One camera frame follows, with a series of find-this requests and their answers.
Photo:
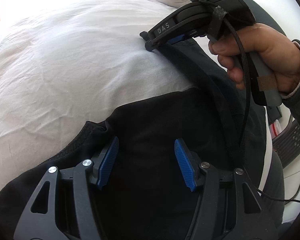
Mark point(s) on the black denim pants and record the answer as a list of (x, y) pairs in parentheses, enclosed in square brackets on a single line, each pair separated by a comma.
[(146, 196)]

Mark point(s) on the black pedal device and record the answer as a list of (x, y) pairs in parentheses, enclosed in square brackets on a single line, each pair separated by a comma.
[(287, 145)]

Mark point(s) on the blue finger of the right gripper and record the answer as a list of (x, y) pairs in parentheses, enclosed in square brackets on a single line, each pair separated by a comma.
[(150, 45)]

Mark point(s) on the person's right hand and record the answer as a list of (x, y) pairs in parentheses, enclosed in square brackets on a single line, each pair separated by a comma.
[(279, 53)]

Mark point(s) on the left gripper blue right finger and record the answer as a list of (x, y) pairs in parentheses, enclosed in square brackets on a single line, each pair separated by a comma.
[(189, 164)]

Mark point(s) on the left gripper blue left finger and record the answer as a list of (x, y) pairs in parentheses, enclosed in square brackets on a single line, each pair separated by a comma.
[(103, 163)]

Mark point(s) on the white bed sheet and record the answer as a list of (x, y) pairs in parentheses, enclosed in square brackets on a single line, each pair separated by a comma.
[(66, 62)]

